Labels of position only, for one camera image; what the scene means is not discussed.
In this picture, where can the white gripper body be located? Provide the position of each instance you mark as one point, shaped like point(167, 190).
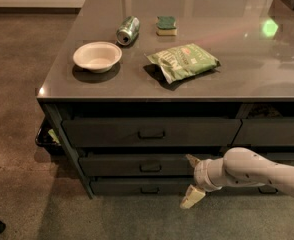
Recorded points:
point(201, 174)

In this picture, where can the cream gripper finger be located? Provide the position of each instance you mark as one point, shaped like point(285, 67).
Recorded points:
point(194, 161)
point(192, 196)

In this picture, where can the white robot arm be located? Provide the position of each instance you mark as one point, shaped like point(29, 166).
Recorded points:
point(239, 167)

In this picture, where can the dark grey drawer cabinet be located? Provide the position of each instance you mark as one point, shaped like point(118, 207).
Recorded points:
point(139, 86)

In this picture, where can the green chip bag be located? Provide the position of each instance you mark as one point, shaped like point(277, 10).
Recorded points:
point(184, 61)

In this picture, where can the green yellow sponge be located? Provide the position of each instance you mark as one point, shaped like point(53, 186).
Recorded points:
point(166, 26)

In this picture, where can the white bowl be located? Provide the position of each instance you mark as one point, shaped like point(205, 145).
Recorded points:
point(97, 57)

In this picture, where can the green soda can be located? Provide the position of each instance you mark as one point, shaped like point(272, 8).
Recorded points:
point(128, 30)

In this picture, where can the black bin beside cabinet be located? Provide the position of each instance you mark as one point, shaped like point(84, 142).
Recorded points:
point(44, 140)

